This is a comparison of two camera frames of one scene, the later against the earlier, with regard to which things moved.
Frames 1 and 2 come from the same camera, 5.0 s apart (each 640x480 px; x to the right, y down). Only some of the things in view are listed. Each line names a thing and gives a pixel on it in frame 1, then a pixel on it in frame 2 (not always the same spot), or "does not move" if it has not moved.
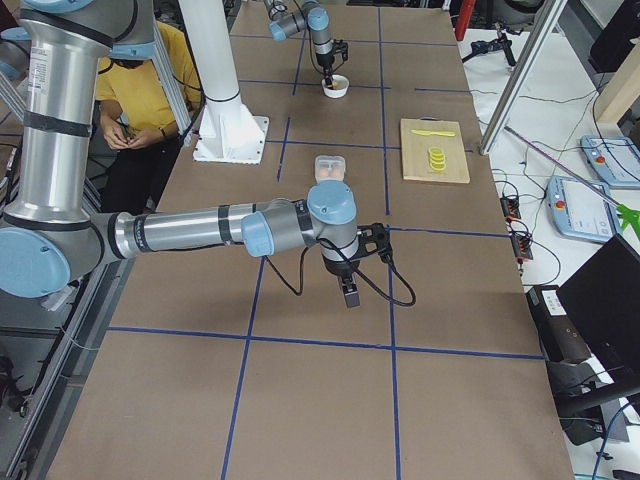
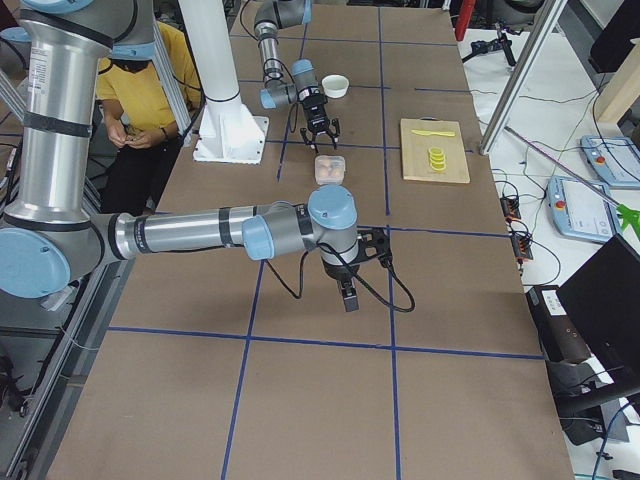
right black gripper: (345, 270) does not move
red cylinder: (463, 18) does not move
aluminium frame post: (548, 23) does not move
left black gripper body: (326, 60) → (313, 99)
